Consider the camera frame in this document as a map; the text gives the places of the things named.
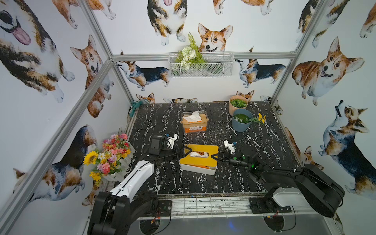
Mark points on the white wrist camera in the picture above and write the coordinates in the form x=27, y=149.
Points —
x=231, y=147
x=170, y=140

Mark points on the white wire wall basket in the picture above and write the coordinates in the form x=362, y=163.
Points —
x=218, y=64

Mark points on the yellow wooden slotted lid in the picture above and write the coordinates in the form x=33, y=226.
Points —
x=201, y=162

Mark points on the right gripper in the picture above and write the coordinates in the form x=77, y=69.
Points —
x=224, y=156

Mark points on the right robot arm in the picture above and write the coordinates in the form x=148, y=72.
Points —
x=288, y=188

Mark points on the yellow artificial flower sprig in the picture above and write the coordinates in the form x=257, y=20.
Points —
x=259, y=119

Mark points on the blue-grey plant pot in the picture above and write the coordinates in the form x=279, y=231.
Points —
x=241, y=120

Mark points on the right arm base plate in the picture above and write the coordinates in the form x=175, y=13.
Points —
x=263, y=205

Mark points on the white rectangular tissue box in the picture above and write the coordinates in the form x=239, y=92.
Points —
x=203, y=170

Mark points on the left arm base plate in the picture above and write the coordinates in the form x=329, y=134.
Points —
x=161, y=209

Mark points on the pink plant pot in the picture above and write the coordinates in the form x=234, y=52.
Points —
x=237, y=102

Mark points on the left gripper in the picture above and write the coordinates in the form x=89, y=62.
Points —
x=178, y=150

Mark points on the orange tissue pack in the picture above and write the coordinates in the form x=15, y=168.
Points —
x=199, y=154
x=193, y=117

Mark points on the colourful flower bouquet planter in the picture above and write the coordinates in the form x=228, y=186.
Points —
x=113, y=161

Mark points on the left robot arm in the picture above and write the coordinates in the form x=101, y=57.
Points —
x=115, y=211

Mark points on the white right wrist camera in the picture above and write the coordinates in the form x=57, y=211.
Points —
x=231, y=147

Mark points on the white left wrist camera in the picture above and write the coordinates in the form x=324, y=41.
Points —
x=170, y=140

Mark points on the white flowers with fern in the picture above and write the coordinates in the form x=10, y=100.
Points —
x=190, y=57

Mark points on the clear plastic tissue box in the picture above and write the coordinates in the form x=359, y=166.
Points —
x=195, y=127

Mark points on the light wooden slotted lid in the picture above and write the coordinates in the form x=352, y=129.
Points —
x=202, y=122

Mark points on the green cloth at corner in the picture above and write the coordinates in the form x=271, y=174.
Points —
x=135, y=105

